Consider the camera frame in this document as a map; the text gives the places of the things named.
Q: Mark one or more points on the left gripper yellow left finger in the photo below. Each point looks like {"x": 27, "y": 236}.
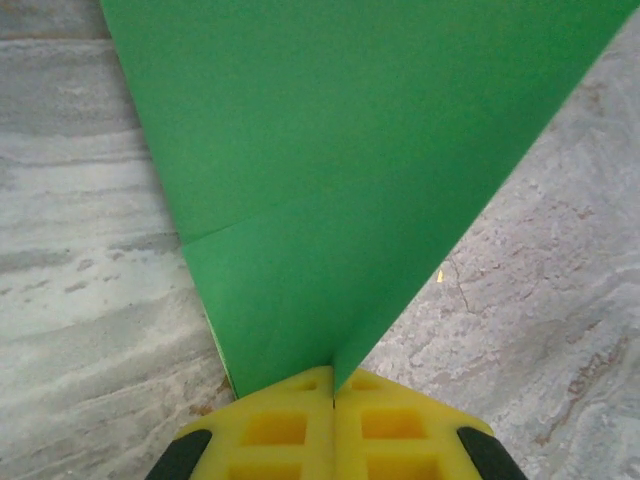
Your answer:
{"x": 270, "y": 430}

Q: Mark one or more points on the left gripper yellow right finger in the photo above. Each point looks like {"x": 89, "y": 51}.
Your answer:
{"x": 400, "y": 430}

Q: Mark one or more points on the green paper sheet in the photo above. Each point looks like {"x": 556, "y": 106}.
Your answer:
{"x": 350, "y": 150}

